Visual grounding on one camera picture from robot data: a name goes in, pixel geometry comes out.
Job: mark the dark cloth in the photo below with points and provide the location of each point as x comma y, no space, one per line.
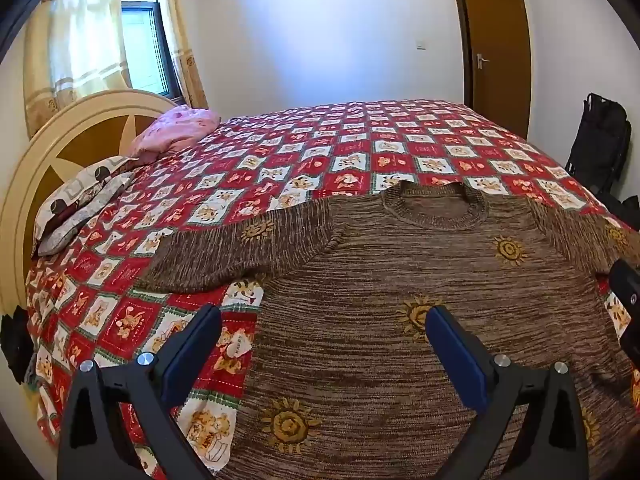
15,345

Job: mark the brown knitted sun-pattern sweater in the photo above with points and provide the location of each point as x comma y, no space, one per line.
375,270

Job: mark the black backpack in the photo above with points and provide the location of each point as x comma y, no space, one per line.
600,140

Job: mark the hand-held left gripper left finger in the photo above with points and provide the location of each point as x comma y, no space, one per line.
192,355

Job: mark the window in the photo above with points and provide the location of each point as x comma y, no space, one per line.
142,45

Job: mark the cream patterned curtain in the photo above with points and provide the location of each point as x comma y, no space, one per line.
180,50

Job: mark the cream sheer curtain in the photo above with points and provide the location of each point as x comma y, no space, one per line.
75,35

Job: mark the cream and brown headboard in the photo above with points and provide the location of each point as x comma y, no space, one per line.
30,195

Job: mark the grey patterned pillow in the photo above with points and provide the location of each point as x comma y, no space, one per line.
75,195

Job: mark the brown wooden door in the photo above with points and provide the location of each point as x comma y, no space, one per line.
500,50

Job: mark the black bag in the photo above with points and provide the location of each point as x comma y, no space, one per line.
622,212

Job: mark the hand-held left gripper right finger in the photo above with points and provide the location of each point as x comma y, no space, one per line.
457,355

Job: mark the red checkered printed bedspread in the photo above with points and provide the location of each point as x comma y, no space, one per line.
350,140

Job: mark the pink pillow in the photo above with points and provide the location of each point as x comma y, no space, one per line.
175,127

